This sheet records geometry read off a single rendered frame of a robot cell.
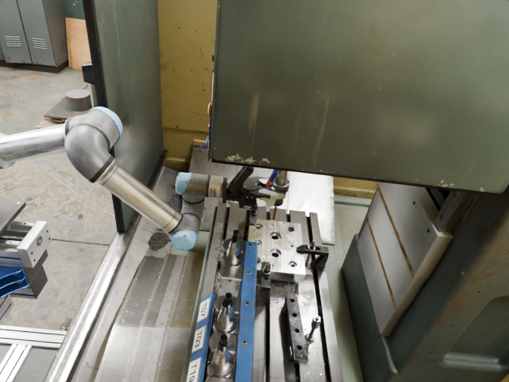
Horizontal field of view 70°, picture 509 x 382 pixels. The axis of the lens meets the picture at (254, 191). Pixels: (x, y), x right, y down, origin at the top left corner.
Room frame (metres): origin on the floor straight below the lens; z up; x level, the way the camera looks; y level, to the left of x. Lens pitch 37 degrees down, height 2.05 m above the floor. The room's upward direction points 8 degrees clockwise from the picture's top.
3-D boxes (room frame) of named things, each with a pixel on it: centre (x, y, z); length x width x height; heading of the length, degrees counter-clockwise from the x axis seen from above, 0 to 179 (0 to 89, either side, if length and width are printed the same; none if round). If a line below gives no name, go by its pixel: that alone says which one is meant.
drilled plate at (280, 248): (1.08, -0.12, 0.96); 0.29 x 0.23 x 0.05; 3
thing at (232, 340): (0.49, 0.02, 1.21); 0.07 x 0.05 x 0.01; 93
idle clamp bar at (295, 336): (0.74, -0.21, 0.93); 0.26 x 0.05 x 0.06; 8
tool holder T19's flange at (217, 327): (0.54, 0.02, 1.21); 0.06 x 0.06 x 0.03
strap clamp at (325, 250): (1.07, -0.27, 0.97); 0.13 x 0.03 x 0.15; 93
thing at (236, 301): (0.60, 0.03, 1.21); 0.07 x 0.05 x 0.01; 93
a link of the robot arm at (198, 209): (0.95, 0.20, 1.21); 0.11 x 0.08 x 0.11; 2
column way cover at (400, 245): (1.01, -0.53, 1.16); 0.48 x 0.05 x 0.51; 3
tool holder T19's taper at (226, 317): (0.54, 0.02, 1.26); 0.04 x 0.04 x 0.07
